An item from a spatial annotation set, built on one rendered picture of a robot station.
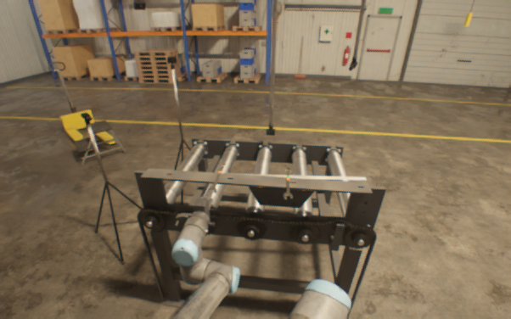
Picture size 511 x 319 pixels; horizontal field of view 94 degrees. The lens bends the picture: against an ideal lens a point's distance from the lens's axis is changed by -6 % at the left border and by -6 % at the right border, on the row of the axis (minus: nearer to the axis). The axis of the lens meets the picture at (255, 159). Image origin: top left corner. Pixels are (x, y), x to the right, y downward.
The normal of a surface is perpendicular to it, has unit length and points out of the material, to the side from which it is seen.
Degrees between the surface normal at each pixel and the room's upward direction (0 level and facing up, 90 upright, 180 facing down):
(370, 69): 90
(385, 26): 90
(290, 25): 90
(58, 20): 90
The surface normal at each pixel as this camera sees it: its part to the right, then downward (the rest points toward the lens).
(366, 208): -0.11, 0.48
